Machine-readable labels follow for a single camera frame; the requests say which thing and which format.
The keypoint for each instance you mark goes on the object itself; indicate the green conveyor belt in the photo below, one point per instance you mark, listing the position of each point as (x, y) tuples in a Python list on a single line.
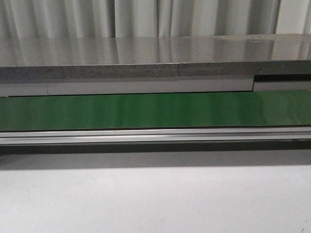
[(173, 110)]

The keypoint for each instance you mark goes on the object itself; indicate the aluminium conveyor front rail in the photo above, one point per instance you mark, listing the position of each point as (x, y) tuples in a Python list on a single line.
[(155, 135)]

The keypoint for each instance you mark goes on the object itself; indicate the grey conveyor back rail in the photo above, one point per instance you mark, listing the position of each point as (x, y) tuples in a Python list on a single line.
[(181, 84)]

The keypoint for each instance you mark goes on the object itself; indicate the white pleated curtain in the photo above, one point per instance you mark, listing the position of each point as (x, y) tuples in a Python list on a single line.
[(151, 18)]

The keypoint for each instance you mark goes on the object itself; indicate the grey stone counter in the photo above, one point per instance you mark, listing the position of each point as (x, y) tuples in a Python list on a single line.
[(41, 60)]

